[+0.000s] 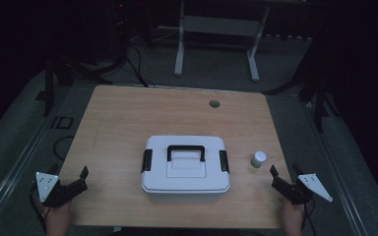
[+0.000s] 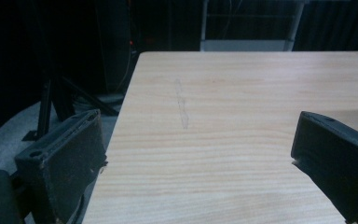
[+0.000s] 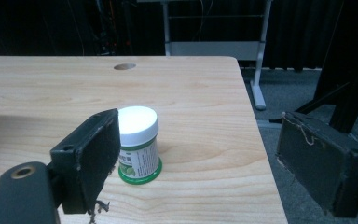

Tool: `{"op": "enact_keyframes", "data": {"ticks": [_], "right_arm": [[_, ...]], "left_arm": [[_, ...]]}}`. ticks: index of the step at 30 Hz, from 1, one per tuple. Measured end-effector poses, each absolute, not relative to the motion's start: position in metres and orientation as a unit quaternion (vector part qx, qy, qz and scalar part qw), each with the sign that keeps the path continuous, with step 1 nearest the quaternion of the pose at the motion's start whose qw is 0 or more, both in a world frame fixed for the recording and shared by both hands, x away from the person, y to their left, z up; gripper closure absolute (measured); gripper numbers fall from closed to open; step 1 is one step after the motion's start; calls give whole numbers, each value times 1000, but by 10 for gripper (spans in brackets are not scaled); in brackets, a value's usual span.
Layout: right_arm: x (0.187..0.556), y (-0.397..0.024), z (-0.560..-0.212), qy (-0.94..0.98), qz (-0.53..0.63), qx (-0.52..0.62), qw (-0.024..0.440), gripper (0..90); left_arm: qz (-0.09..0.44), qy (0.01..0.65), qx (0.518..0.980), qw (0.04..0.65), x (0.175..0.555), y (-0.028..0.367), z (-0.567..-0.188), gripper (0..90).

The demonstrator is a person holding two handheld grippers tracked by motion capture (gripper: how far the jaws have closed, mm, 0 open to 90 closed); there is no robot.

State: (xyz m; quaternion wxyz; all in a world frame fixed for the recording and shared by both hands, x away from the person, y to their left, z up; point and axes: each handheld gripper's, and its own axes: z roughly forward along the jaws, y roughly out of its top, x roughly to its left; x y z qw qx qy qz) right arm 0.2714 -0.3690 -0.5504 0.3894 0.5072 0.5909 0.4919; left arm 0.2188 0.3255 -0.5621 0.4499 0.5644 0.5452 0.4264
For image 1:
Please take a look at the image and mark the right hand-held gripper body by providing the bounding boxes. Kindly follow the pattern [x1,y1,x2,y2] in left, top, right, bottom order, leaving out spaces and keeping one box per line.
[271,172,335,207]

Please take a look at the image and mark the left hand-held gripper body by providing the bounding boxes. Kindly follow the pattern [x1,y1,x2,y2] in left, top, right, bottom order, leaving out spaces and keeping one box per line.
[34,171,90,207]

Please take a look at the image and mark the white bottle green label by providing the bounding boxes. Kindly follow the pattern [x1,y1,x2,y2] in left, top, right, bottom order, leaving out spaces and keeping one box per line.
[250,150,268,169]

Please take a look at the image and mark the white box lid black handle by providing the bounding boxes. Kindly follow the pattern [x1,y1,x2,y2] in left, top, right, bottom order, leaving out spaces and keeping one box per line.
[140,135,231,195]

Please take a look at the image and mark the person's right hand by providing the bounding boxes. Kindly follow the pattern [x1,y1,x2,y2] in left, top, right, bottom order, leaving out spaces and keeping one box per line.
[282,198,306,236]

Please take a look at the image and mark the person's left hand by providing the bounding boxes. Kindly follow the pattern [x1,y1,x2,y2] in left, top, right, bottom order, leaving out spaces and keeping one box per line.
[44,200,74,236]

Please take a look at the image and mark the black metal stand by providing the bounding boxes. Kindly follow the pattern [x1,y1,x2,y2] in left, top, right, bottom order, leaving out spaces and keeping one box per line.
[34,0,127,118]
[265,32,343,133]

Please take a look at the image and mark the left hand-held gripper cable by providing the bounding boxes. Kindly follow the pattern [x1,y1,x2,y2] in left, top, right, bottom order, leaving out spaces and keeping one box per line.
[29,181,48,232]

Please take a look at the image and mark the hand-held gripper cable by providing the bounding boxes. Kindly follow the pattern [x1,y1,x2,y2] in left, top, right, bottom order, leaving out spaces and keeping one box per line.
[29,181,48,232]
[302,196,318,236]

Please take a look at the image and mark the black cable loop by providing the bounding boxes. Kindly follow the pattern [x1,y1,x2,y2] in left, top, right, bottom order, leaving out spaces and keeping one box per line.
[52,135,76,162]

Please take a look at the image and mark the right hand-held gripper cable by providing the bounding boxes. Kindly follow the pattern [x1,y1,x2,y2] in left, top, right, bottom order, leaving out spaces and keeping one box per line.
[302,196,318,236]

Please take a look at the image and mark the black square floor frame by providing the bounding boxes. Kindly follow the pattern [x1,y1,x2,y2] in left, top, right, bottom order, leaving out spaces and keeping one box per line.
[49,115,75,130]

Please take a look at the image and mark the black floor cables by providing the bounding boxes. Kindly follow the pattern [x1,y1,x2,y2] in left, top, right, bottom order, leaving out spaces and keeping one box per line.
[124,42,151,89]

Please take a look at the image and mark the white metal desk frame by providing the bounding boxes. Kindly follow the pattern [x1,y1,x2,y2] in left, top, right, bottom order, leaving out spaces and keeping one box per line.
[173,0,272,84]

